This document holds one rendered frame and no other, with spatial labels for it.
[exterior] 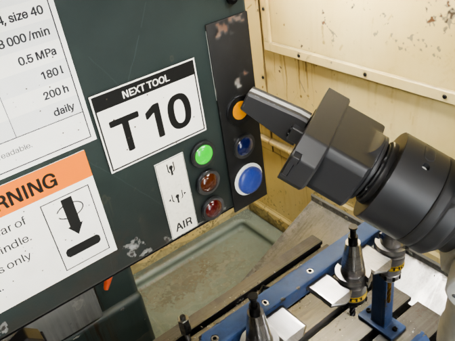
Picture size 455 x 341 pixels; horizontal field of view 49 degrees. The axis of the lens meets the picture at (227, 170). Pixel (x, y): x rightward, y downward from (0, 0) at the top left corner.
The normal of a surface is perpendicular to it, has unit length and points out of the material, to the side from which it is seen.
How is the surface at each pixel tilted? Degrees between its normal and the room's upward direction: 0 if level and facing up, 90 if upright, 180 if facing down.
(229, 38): 90
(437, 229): 80
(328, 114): 30
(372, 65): 90
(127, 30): 90
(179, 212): 90
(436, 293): 24
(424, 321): 0
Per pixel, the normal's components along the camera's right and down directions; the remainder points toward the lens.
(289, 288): -0.13, -0.83
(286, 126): -0.38, 0.54
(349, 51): -0.79, 0.41
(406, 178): -0.04, -0.07
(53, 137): 0.60, 0.37
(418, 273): -0.46, -0.58
